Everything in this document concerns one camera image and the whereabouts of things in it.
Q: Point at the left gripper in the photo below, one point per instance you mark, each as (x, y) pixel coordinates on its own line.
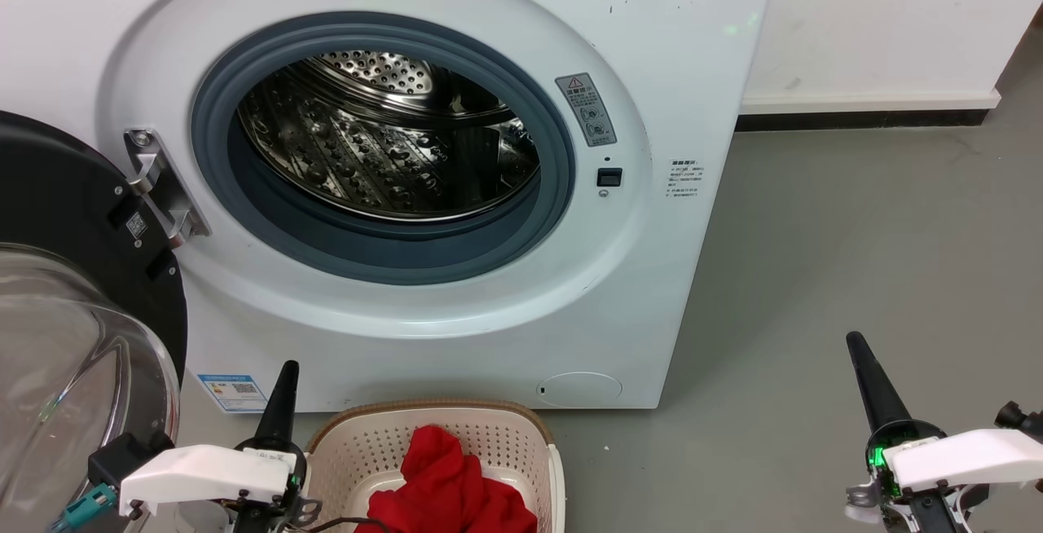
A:
(273, 513)

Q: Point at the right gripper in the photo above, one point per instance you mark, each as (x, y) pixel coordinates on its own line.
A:
(921, 508)

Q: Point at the red garment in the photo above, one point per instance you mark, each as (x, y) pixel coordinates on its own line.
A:
(444, 484)

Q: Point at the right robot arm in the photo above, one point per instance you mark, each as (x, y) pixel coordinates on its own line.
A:
(1018, 417)

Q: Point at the cream perforated laundry basket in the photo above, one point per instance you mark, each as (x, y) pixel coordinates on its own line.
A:
(505, 443)

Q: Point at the stainless steel washing machine drum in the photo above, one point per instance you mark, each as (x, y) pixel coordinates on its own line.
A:
(367, 150)

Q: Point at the black glass washer door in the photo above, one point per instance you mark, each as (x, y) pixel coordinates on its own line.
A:
(49, 191)

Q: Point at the blue energy label sticker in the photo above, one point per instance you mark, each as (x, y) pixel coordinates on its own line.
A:
(232, 392)

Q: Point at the grey rubber door gasket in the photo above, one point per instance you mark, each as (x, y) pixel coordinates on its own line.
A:
(265, 231)

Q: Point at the white front-load washing machine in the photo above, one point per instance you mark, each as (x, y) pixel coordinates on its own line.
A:
(489, 345)

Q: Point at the metal door hinge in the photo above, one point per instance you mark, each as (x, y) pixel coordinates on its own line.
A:
(163, 187)

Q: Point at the white and black baseboard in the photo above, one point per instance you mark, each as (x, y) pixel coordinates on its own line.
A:
(864, 109)

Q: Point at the small text label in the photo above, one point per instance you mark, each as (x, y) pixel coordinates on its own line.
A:
(686, 179)

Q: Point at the round drain filter cover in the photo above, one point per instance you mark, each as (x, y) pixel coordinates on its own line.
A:
(578, 389)

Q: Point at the black door latch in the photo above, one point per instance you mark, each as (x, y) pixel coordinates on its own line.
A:
(609, 177)

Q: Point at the grey warning sticker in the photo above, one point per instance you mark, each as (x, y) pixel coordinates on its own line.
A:
(587, 109)

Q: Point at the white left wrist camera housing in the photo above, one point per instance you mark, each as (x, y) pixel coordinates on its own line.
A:
(204, 468)

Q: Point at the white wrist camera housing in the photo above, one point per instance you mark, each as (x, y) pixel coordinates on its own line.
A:
(204, 468)
(970, 455)

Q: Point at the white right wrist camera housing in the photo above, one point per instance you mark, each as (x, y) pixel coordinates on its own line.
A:
(970, 455)

